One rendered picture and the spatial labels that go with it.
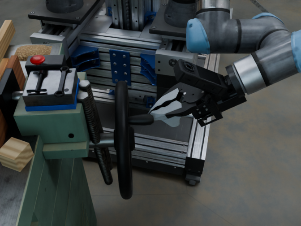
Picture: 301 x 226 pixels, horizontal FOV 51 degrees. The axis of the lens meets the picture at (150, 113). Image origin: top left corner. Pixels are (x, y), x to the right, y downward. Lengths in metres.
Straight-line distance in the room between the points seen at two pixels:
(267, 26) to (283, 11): 2.70
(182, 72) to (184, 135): 1.03
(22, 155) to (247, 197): 1.27
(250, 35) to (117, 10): 0.78
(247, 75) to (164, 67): 0.57
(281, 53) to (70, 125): 0.44
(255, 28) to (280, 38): 0.07
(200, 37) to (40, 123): 0.38
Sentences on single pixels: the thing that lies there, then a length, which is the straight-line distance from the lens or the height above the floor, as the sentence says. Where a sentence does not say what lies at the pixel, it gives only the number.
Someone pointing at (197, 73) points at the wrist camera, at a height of 1.03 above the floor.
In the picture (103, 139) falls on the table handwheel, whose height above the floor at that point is 0.83.
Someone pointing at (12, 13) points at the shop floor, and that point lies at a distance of 3.42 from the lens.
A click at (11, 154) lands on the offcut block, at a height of 0.94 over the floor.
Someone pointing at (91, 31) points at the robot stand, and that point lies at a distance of 1.39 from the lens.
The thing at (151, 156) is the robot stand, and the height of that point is 0.18.
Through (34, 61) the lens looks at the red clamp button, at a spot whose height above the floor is 1.02.
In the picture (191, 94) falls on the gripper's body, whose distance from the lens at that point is 0.66.
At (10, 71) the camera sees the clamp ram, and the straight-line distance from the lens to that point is 0.74.
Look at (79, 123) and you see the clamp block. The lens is 0.67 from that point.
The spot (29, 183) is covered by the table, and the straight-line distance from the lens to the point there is 0.64.
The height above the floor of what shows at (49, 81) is 1.00.
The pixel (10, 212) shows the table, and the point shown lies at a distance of 0.61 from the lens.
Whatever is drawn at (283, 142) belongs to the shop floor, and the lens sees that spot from 2.00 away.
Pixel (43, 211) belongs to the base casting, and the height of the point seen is 0.79.
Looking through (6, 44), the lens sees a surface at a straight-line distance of 1.01.
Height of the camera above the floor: 1.40
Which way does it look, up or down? 44 degrees down
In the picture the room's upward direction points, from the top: straight up
